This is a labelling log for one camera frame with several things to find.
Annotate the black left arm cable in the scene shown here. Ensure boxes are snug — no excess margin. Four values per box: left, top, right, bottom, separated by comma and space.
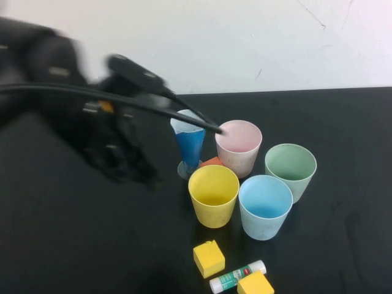
0, 83, 224, 135

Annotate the white green glue stick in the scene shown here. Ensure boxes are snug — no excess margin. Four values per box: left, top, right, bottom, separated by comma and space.
209, 259, 267, 293

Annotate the orange foam cube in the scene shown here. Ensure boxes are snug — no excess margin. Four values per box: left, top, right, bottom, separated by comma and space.
200, 156, 226, 169

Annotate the light blue plastic cup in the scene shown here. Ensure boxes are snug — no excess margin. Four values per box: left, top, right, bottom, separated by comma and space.
238, 174, 293, 241

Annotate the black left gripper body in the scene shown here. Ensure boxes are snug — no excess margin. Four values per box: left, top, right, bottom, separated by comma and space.
55, 76, 151, 163

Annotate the pink plastic cup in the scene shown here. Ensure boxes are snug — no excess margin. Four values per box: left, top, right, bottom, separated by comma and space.
214, 119, 263, 179

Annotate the yellow plastic cup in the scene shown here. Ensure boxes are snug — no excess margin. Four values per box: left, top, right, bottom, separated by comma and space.
187, 165, 240, 229

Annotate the green plastic cup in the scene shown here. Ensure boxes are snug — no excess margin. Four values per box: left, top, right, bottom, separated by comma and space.
265, 143, 317, 205

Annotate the tall glass with blue paper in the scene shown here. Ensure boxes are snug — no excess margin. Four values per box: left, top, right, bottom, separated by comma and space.
170, 109, 207, 181

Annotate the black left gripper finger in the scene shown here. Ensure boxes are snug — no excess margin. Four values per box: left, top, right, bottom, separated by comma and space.
82, 143, 131, 184
128, 146, 162, 193

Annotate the yellow foam cube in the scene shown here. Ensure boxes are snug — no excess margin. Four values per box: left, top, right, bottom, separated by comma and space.
193, 239, 226, 279
236, 269, 275, 294

